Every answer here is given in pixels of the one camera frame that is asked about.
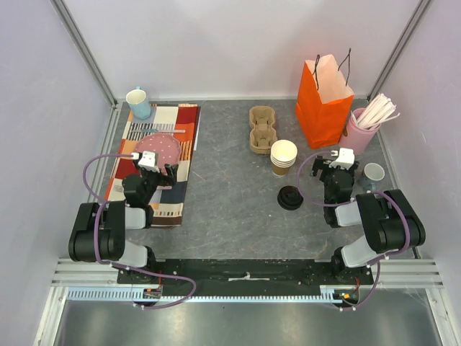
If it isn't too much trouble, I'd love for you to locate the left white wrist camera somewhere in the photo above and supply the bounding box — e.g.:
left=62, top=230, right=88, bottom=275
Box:
left=131, top=151, right=160, bottom=172

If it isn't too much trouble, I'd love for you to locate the white paper straws bundle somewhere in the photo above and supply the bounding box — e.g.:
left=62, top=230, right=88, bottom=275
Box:
left=352, top=93, right=400, bottom=130

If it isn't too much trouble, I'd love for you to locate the pink straw holder cup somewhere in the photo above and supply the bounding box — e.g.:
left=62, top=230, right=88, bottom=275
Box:
left=339, top=108, right=379, bottom=156

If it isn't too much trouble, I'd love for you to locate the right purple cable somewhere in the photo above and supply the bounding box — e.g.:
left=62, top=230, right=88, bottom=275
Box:
left=297, top=154, right=411, bottom=312

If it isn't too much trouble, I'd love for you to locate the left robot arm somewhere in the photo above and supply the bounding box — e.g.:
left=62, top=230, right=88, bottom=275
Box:
left=68, top=152, right=179, bottom=283

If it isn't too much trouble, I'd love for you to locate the brown cardboard cup carrier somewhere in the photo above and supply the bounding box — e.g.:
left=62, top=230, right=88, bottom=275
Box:
left=249, top=106, right=276, bottom=129

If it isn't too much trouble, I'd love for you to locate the slotted cable duct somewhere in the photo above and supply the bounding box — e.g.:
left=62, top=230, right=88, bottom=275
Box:
left=67, top=287, right=343, bottom=303

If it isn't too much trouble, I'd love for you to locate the light blue mug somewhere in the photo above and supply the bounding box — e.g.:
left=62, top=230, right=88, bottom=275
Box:
left=125, top=86, right=151, bottom=120

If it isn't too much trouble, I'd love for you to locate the colourful patchwork placemat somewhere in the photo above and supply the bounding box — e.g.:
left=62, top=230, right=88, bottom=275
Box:
left=117, top=104, right=200, bottom=227

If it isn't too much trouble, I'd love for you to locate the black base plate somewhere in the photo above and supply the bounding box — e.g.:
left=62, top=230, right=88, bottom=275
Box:
left=117, top=257, right=373, bottom=298

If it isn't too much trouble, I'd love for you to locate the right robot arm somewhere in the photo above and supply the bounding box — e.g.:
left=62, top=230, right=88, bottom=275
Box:
left=311, top=155, right=426, bottom=284

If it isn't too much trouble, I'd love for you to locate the stack of black lids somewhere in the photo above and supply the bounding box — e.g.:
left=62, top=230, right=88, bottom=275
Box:
left=277, top=185, right=303, bottom=210

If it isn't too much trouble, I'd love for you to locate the purple cable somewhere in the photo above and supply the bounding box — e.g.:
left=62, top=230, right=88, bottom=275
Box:
left=297, top=154, right=411, bottom=312
left=83, top=153, right=197, bottom=311

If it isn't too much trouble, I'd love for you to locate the lower brown cup carrier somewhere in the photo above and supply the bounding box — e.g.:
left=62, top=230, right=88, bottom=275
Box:
left=249, top=128, right=278, bottom=155

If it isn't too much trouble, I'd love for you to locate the pink polka dot plate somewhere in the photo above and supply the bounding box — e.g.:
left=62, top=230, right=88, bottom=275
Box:
left=134, top=133, right=182, bottom=176

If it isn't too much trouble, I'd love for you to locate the orange paper bag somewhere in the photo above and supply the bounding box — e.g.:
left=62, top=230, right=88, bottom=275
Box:
left=295, top=53, right=354, bottom=149

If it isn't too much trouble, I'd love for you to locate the stack of paper cups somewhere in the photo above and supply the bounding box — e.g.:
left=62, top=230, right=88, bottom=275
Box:
left=270, top=140, right=297, bottom=176

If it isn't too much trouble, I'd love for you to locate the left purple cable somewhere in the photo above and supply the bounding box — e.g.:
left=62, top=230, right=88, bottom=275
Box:
left=83, top=153, right=197, bottom=311

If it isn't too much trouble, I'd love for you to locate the grey speckled mug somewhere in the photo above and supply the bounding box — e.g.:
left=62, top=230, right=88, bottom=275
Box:
left=359, top=163, right=385, bottom=191

